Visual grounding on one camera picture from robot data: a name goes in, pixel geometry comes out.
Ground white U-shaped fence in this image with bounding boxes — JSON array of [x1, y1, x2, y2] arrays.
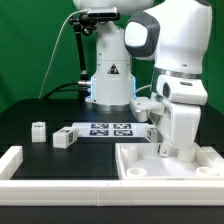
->
[[0, 146, 224, 206]]

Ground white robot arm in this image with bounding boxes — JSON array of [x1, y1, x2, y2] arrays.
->
[[73, 0, 212, 157]]

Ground white cable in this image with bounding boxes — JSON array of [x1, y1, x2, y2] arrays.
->
[[38, 9, 88, 99]]

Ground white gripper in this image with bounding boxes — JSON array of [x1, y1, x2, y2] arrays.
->
[[149, 100, 201, 157]]

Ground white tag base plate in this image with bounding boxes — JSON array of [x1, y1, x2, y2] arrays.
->
[[72, 122, 150, 137]]

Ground grey camera on mount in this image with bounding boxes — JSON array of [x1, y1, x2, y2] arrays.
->
[[81, 7, 120, 22]]

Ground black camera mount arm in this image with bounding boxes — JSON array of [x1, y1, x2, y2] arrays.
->
[[69, 13, 96, 101]]

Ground black cables at base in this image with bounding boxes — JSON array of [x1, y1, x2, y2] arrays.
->
[[41, 82, 81, 100]]

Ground white square tabletop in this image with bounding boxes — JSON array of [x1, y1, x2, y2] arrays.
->
[[115, 143, 224, 180]]

